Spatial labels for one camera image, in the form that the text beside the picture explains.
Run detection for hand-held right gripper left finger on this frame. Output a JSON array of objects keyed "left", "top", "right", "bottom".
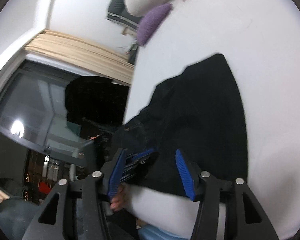
[{"left": 22, "top": 148, "right": 128, "bottom": 240}]

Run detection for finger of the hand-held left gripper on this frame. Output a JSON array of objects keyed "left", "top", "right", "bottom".
[
  {"left": 126, "top": 148, "right": 158, "bottom": 167},
  {"left": 120, "top": 162, "right": 150, "bottom": 183}
]

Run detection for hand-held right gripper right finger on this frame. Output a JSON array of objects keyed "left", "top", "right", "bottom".
[{"left": 175, "top": 149, "right": 279, "bottom": 240}]

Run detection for black denim pants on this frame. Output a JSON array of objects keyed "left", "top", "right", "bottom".
[{"left": 112, "top": 53, "right": 248, "bottom": 197}]

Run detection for person's left hand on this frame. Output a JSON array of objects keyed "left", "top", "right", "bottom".
[{"left": 109, "top": 183, "right": 127, "bottom": 212}]

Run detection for light blue cloth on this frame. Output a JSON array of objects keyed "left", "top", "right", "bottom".
[{"left": 137, "top": 224, "right": 193, "bottom": 240}]

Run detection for black hanging garment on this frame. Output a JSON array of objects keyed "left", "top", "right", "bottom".
[{"left": 65, "top": 76, "right": 130, "bottom": 135}]

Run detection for grey nightstand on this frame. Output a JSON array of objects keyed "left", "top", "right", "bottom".
[{"left": 129, "top": 44, "right": 139, "bottom": 64}]

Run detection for dark cloth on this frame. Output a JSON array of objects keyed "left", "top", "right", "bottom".
[{"left": 0, "top": 177, "right": 40, "bottom": 240}]

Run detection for glass window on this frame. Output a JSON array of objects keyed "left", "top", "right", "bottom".
[{"left": 0, "top": 60, "right": 110, "bottom": 170}]

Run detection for beige curtain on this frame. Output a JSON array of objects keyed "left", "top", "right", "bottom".
[{"left": 24, "top": 29, "right": 135, "bottom": 85}]

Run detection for purple cushion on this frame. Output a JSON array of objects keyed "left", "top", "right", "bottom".
[{"left": 136, "top": 3, "right": 172, "bottom": 46}]

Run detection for bed with white sheet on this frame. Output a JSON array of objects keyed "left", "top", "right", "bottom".
[{"left": 106, "top": 0, "right": 300, "bottom": 238}]

